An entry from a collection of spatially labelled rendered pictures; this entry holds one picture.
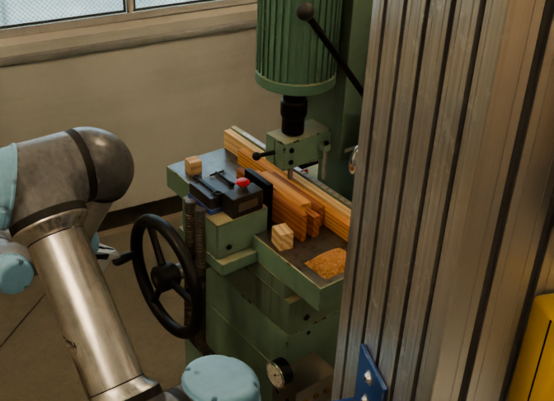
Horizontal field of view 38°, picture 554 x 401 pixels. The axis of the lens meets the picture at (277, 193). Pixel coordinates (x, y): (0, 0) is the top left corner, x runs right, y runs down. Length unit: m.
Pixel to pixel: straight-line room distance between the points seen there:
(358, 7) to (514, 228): 1.09
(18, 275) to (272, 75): 0.64
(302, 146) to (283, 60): 0.24
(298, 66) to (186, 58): 1.54
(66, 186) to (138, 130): 2.02
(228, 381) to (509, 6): 0.78
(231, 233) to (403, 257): 0.96
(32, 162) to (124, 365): 0.32
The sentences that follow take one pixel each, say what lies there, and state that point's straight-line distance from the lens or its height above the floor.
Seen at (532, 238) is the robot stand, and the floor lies 1.53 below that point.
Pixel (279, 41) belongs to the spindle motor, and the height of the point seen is 1.31.
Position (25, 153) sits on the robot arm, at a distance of 1.21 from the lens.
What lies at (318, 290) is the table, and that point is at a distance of 1.63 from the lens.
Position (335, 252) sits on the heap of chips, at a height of 0.92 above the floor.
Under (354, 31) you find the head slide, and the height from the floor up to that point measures 1.31.
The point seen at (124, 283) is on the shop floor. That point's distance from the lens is 3.11.
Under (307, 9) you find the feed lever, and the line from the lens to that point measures 1.51.
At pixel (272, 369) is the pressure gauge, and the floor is 0.67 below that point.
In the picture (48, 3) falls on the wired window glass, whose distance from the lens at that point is 3.00.
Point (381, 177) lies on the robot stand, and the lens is 0.83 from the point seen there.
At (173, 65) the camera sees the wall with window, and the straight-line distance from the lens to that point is 3.16.
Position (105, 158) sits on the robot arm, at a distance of 1.24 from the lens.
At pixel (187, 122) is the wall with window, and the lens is 3.29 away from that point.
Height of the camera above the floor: 1.90
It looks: 31 degrees down
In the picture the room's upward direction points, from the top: 3 degrees clockwise
